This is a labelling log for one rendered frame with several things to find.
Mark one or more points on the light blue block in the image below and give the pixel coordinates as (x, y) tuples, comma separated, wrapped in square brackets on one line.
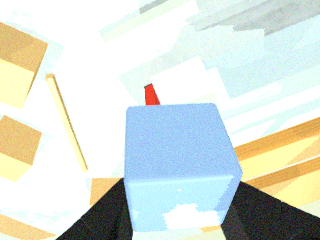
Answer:
[(181, 170)]

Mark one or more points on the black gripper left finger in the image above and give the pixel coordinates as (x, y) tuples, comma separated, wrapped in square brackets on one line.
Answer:
[(107, 219)]

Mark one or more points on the pale yellow thin bar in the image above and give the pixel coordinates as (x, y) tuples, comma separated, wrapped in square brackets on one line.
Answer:
[(64, 117)]

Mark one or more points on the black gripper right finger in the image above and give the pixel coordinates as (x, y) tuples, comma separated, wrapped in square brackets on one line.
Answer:
[(254, 215)]

